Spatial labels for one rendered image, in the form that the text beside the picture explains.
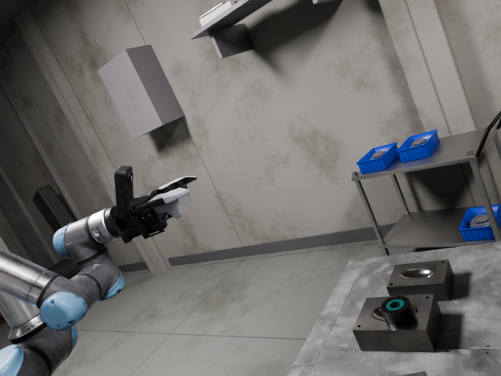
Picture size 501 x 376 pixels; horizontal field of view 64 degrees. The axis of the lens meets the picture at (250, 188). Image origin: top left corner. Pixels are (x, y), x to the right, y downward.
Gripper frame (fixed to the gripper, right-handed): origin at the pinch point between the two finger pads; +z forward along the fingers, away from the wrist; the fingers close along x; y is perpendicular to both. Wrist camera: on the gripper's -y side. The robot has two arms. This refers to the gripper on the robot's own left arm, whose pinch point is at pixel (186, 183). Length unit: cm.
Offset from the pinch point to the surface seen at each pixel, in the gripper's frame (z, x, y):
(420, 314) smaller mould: 36, -9, 60
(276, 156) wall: -24, -277, 87
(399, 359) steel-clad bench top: 27, -3, 66
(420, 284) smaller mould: 39, -24, 63
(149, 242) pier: -236, -355, 153
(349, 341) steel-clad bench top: 14, -15, 68
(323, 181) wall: 8, -257, 119
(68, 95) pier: -240, -385, -50
